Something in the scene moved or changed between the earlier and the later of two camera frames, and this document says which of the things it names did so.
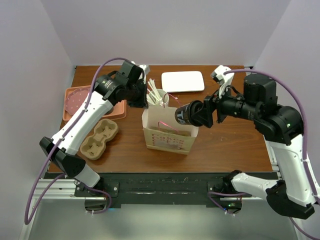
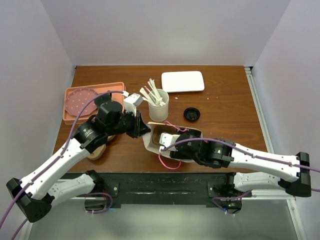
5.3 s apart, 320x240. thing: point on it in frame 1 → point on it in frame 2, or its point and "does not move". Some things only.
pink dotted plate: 75,99 does not move
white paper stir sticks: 153,95 does not move
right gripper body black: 229,104 → 179,155
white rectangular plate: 182,81 does not move
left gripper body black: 136,96 → 128,123
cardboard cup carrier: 171,131 → 155,137
